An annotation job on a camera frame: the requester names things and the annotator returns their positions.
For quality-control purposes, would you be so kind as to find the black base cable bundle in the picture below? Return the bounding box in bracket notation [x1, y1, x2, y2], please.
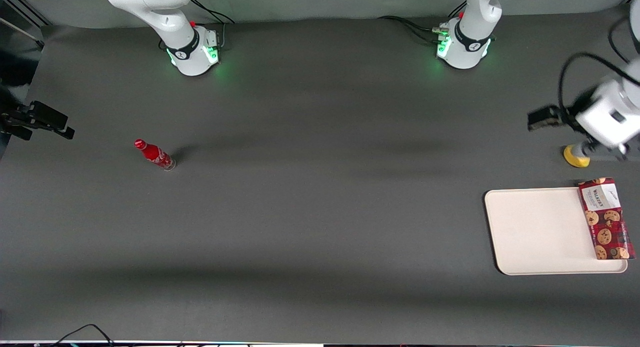
[190, 0, 236, 25]
[377, 0, 468, 44]

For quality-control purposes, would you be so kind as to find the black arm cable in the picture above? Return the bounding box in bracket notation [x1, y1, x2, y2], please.
[557, 17, 640, 123]

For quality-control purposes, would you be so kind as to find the thin black cable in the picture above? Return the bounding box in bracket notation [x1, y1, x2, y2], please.
[50, 323, 116, 347]

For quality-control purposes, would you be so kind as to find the aluminium frame rail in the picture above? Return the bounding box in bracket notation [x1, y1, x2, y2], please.
[0, 0, 51, 50]

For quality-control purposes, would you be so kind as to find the red cola bottle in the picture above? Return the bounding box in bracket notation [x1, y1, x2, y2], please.
[134, 138, 177, 172]

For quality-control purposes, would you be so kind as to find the red cookie box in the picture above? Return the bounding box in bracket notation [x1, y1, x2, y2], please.
[578, 177, 636, 261]

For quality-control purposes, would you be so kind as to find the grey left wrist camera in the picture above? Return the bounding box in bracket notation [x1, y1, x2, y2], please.
[570, 138, 628, 161]

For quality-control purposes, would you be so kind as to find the yellow lemon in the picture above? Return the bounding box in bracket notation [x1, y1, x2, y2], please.
[563, 144, 591, 168]

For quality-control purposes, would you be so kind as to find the cream plastic tray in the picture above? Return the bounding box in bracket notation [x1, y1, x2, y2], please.
[484, 187, 628, 276]

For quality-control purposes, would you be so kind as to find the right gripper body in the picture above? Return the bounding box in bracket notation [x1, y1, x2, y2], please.
[0, 84, 23, 130]

